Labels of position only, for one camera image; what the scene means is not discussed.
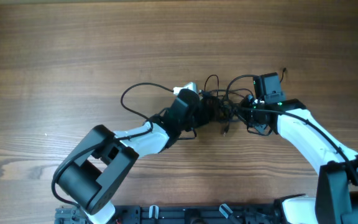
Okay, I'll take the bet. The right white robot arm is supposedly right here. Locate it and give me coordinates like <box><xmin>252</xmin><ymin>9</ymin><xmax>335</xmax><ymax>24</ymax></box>
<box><xmin>237</xmin><ymin>73</ymin><xmax>358</xmax><ymax>223</ymax></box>

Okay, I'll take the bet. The camera black cable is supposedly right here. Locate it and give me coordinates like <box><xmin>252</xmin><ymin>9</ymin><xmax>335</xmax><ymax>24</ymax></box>
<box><xmin>50</xmin><ymin>82</ymin><xmax>198</xmax><ymax>208</ymax></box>
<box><xmin>225</xmin><ymin>74</ymin><xmax>358</xmax><ymax>224</ymax></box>

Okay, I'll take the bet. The right camera black cable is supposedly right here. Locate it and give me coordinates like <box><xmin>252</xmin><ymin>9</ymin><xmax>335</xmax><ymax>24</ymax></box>
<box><xmin>225</xmin><ymin>74</ymin><xmax>358</xmax><ymax>224</ymax></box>

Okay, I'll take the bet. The left camera black cable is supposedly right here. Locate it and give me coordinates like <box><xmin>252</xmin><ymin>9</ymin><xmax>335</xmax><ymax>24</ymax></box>
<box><xmin>50</xmin><ymin>82</ymin><xmax>198</xmax><ymax>208</ymax></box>

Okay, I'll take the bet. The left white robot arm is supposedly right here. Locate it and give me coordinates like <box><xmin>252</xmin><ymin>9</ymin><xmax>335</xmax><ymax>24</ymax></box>
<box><xmin>52</xmin><ymin>88</ymin><xmax>216</xmax><ymax>223</ymax></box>

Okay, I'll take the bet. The black USB cable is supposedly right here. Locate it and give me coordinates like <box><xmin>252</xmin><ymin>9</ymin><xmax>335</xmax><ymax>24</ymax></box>
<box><xmin>199</xmin><ymin>67</ymin><xmax>287</xmax><ymax>135</ymax></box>

